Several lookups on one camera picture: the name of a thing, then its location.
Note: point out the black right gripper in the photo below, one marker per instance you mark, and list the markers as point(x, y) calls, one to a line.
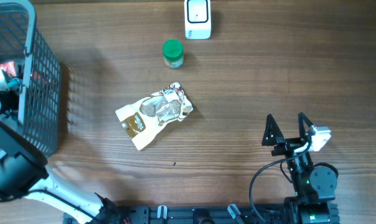
point(287, 144)

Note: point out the green lid glass jar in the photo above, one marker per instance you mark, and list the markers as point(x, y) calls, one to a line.
point(173, 53)

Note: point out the white brown snack pouch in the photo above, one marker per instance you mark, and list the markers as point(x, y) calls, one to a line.
point(147, 117)

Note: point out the blue mouthwash bottle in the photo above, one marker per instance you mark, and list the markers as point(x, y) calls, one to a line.
point(15, 84)

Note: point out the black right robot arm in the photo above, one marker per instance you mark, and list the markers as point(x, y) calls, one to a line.
point(314, 184)

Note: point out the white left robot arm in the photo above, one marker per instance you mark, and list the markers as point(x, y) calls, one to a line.
point(24, 172)

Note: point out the white barcode scanner box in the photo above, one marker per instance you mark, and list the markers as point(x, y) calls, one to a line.
point(197, 16)

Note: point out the red snack packet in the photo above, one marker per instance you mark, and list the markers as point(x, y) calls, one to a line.
point(10, 69)

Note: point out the grey plastic shopping basket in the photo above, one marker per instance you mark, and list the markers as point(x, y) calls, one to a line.
point(20, 38)

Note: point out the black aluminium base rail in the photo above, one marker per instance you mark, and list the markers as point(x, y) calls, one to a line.
point(272, 213)

